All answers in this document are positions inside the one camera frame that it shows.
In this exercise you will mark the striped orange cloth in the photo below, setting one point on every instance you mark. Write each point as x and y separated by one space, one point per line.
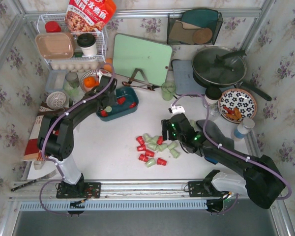
32 152

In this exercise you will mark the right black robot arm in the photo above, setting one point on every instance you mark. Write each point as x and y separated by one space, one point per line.
263 181

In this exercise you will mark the beige food container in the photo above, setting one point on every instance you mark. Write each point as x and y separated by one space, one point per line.
59 45

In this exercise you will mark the small white colander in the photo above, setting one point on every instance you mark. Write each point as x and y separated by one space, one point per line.
56 100

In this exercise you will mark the black frying pan with lid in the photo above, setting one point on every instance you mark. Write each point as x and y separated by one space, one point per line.
221 67

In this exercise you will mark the black mesh organizer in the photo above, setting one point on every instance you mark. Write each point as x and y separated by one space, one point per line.
199 26

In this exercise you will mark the fruit bowl plate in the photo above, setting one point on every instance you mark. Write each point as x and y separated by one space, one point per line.
92 79

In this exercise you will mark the green capsule bottom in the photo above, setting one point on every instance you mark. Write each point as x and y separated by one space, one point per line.
150 162

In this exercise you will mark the black lid jar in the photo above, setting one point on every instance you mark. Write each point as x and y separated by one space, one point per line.
212 95

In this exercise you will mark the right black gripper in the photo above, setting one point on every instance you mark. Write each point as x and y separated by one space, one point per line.
167 128

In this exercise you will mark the egg tray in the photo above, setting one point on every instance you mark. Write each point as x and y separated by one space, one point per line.
74 66

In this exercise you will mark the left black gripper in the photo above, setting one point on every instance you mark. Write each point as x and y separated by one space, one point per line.
110 99

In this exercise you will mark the teal storage basket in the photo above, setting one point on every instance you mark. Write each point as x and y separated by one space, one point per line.
122 110

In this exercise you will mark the red snack bag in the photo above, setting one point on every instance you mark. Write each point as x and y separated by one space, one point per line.
89 15

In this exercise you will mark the green tinted glass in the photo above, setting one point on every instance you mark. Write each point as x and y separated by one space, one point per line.
71 84

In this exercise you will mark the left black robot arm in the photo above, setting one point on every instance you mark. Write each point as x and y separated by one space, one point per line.
55 139

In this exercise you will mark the white bottle silver cap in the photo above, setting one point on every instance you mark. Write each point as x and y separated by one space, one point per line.
246 125

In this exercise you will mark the green glass cup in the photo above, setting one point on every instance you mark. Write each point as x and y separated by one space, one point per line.
168 90

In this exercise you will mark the red lid jar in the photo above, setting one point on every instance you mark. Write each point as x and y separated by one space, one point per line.
52 27

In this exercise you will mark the white cup black lid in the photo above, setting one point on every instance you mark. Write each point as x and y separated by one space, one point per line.
87 42

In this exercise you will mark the mint green cutting board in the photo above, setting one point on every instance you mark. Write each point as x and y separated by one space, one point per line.
132 53

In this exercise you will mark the white wire rack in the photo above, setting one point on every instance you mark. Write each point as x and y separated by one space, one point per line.
101 39

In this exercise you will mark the green capsule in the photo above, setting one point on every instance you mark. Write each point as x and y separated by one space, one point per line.
150 162
193 124
175 153
108 109

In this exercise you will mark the red capsule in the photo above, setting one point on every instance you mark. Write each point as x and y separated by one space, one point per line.
121 100
132 105
104 113
143 158
161 162

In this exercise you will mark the blue floral plate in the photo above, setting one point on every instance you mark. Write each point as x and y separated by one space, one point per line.
236 104

